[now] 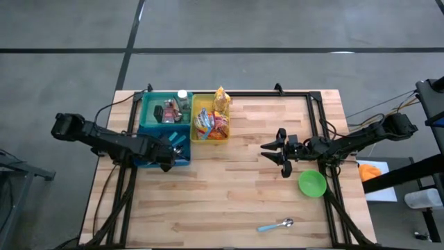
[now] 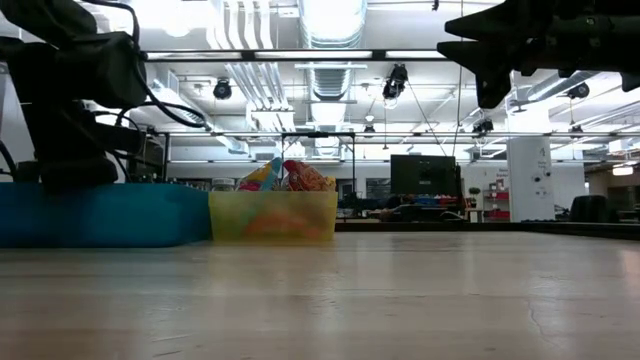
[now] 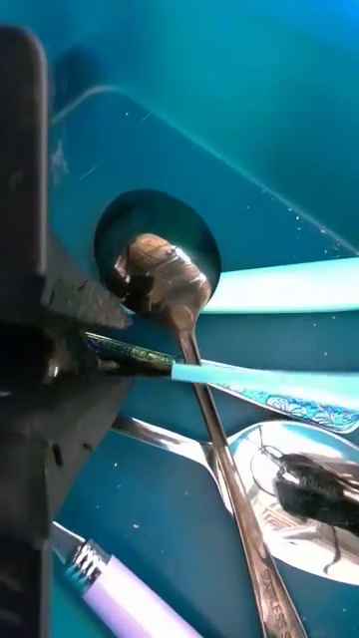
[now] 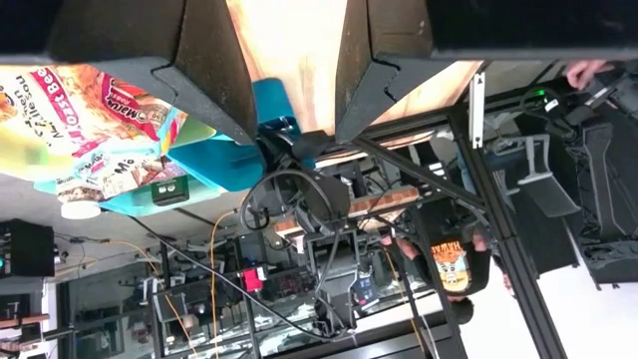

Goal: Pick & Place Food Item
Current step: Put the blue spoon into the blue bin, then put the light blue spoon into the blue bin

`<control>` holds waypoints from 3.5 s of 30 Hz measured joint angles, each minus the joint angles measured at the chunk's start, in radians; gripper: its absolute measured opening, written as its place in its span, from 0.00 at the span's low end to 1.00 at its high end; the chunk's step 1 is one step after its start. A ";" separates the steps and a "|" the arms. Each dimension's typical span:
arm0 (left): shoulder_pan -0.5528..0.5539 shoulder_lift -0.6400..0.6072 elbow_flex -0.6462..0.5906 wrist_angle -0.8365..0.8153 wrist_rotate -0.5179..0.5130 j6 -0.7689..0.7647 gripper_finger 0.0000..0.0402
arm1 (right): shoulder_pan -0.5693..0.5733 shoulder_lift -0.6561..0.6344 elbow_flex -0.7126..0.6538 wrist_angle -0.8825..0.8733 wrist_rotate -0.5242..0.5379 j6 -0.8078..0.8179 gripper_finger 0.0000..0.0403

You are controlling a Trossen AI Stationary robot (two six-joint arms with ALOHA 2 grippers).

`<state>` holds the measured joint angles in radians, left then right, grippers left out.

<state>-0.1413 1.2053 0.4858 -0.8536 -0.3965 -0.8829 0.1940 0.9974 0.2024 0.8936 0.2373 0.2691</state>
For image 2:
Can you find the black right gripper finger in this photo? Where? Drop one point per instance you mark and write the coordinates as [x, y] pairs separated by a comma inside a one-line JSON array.
[[510, 20], [492, 65]]

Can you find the white-lidded glass spice jar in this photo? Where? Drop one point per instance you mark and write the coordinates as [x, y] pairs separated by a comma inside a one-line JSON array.
[[223, 183]]

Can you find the yellow chicken ramen packet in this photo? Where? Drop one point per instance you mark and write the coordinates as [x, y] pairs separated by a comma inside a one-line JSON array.
[[331, 183]]

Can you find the orange roast beef ramen packet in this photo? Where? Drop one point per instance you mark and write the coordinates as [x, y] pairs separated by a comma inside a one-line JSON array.
[[307, 177]]

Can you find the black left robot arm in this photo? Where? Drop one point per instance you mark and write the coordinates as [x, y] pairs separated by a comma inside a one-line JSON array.
[[75, 65]]

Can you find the black ceiling spotlight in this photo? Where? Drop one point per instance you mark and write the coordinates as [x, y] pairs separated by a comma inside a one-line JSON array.
[[395, 82], [222, 90], [579, 90], [483, 126]]

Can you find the dark blue plastic bin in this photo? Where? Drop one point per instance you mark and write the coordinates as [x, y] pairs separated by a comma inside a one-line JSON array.
[[100, 215]]

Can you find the white square pillar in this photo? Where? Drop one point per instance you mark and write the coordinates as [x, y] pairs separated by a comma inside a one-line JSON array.
[[530, 170]]

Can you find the black computer monitor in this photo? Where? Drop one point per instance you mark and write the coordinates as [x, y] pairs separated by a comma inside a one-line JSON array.
[[424, 175]]

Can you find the black overhead crossbar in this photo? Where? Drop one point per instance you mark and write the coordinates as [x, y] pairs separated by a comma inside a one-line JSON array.
[[320, 54]]

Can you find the black office chair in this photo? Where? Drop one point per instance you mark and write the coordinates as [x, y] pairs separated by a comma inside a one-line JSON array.
[[589, 209]]

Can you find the translucent yellow plastic bin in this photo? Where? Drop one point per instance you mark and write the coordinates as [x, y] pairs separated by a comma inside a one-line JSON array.
[[270, 220]]

